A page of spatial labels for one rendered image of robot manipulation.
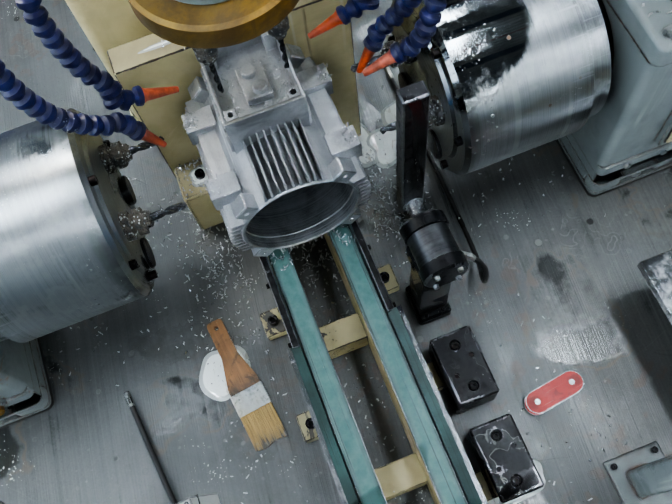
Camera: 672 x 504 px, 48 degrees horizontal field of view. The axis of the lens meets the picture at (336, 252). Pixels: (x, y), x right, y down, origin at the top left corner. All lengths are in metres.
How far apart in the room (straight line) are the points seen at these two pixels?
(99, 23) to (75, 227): 0.31
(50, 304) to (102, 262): 0.08
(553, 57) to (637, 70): 0.11
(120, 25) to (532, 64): 0.53
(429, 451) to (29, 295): 0.51
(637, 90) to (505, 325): 0.37
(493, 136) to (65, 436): 0.73
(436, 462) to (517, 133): 0.41
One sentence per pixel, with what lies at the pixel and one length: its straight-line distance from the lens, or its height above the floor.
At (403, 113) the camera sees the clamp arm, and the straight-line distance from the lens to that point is 0.76.
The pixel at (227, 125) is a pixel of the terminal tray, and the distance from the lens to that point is 0.87.
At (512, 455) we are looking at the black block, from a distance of 1.03.
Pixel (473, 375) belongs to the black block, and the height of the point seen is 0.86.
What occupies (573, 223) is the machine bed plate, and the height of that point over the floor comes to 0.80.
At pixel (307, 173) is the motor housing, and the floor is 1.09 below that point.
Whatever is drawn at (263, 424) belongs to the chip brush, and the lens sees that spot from 1.09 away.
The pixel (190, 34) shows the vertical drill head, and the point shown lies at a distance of 0.72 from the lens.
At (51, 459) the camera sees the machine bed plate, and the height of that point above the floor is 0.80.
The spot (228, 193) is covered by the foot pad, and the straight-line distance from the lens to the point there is 0.91.
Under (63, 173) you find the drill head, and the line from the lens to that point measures 0.88.
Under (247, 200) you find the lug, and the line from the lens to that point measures 0.89.
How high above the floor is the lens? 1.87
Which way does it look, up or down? 68 degrees down
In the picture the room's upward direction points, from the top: 12 degrees counter-clockwise
